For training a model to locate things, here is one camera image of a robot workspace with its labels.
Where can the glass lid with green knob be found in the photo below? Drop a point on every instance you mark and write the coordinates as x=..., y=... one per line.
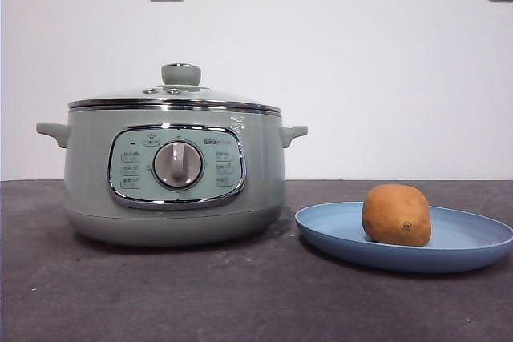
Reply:
x=180, y=73

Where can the blue round plate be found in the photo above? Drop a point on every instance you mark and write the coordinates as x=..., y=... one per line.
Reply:
x=332, y=226

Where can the pale green electric steamer pot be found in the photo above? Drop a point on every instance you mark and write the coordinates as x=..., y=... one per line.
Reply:
x=92, y=158

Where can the brown potato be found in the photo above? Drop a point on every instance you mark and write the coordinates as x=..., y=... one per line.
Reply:
x=394, y=214

